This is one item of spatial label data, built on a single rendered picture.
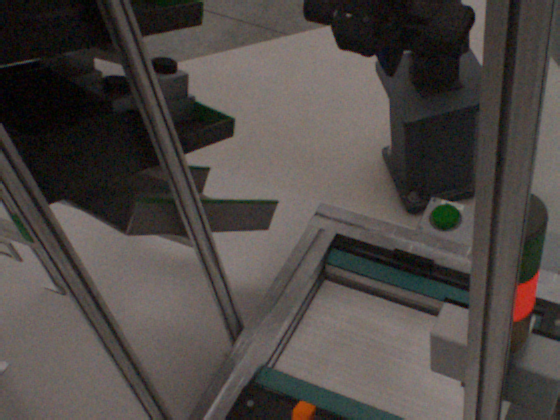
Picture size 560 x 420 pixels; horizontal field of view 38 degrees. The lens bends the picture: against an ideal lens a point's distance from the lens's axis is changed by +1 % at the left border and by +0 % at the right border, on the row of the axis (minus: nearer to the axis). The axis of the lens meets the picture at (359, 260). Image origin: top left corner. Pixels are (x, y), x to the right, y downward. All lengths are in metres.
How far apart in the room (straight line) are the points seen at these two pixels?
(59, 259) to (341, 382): 0.45
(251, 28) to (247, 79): 1.59
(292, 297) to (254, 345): 0.09
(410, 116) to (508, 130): 0.70
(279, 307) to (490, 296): 0.54
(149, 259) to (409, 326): 0.45
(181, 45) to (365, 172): 1.88
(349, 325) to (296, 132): 0.46
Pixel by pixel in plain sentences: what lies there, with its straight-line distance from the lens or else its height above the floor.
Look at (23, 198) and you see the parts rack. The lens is 0.72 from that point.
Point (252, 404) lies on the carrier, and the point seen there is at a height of 0.97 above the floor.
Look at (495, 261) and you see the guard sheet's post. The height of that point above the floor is 1.40.
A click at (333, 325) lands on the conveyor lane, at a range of 1.13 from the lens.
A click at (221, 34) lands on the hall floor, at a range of 3.18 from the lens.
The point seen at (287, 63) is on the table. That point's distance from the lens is 1.61.
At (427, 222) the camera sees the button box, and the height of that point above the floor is 0.96.
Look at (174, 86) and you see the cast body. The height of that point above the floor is 1.25.
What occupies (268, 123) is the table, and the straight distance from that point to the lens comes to 1.49.
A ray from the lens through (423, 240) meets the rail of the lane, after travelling 1.15.
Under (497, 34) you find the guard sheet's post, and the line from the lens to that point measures 0.43.
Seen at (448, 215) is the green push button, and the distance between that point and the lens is 1.16.
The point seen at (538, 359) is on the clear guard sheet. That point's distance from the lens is 0.67.
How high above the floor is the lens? 1.86
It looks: 53 degrees down
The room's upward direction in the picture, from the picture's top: 7 degrees counter-clockwise
